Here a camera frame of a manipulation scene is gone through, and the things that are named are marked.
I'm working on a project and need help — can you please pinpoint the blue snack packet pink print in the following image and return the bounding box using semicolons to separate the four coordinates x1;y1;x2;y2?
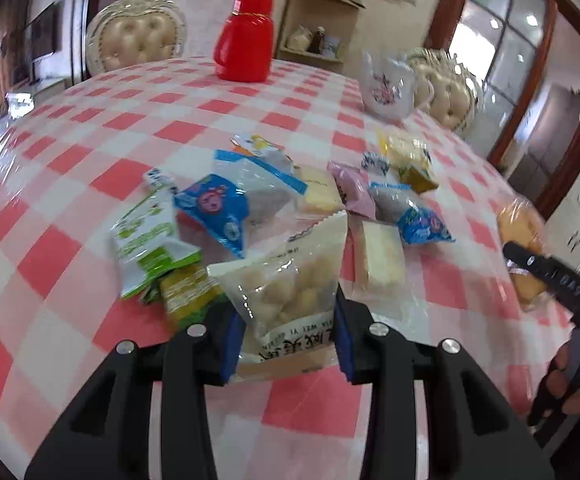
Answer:
369;182;456;245
174;174;249;259

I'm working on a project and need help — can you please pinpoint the pale food bag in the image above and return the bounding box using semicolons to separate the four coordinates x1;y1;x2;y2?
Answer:
287;25;313;51

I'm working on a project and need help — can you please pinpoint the clear blue-topped snack packet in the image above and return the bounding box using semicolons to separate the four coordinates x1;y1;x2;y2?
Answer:
213;149;308;226

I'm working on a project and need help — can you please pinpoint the red thermos jug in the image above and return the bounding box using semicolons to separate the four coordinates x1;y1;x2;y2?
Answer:
213;0;275;82

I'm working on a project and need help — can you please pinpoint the green and white snack packet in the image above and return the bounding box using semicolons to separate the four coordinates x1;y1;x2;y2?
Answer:
110;187;202;301

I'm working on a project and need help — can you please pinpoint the pale yellow cracker packet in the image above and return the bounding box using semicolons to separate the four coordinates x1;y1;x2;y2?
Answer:
295;165;346;217

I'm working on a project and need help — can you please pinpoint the white floral teapot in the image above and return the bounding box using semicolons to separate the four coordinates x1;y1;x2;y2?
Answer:
360;51;434;121

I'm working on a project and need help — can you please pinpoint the wooden glass door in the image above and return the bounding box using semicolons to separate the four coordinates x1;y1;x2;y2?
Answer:
424;0;566;161

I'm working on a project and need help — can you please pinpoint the cream wafer packet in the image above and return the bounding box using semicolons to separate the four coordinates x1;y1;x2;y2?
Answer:
351;220;421;322

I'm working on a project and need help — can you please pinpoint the small orange and white packet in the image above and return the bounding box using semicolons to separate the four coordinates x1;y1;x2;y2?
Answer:
230;133;284;159

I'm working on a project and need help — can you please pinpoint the wooden wall shelf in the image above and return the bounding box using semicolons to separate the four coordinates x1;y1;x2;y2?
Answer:
275;0;366;75

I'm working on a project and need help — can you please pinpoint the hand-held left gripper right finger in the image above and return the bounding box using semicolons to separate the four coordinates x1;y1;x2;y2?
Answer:
332;287;556;480

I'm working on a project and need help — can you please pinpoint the yellow bread packet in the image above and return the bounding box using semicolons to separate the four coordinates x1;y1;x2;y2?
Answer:
380;132;433;171

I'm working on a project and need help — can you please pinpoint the golden bun packet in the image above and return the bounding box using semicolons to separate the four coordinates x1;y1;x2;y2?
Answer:
497;199;552;311

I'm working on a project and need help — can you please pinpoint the person's right hand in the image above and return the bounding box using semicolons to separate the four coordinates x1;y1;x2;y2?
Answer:
526;332;580;428

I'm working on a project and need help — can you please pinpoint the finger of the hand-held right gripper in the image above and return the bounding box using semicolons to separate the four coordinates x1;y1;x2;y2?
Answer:
502;241;580;311

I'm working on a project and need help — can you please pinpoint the yellow and green snack packet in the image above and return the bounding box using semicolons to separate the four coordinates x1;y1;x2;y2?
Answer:
142;265;227;333
400;164;440;195

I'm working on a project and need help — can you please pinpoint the flat screen television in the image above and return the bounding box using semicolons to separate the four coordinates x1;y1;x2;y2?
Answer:
25;2;64;61

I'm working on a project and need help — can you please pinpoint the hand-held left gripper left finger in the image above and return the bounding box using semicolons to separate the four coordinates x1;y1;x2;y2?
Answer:
24;305;248;480

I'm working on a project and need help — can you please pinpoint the clear packet of round snacks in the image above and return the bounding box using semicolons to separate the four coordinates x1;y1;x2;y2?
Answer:
207;210;350;382

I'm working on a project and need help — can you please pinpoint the red and white checked tablecloth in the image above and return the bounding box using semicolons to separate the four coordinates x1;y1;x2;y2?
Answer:
0;57;578;480

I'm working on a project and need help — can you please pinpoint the cream tufted chair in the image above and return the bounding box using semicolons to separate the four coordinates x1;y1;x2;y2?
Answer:
86;0;189;78
405;47;484;134

